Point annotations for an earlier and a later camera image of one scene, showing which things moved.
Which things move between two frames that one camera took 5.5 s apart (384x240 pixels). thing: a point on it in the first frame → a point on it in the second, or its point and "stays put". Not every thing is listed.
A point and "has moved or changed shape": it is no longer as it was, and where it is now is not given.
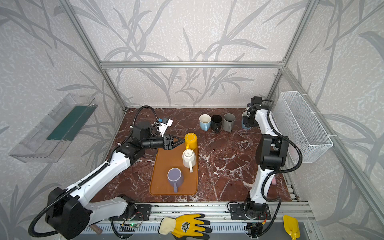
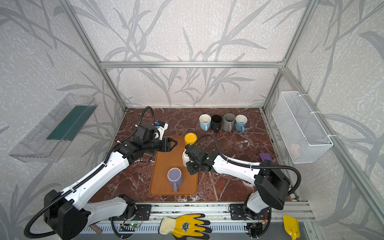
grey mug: x=229 y=120 stays put
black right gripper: x=248 y=121 → x=190 y=166
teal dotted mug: x=244 y=114 has moved or changed shape
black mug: x=216 y=122 stays put
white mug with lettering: x=189 y=159 stays put
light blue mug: x=205 y=120 stays put
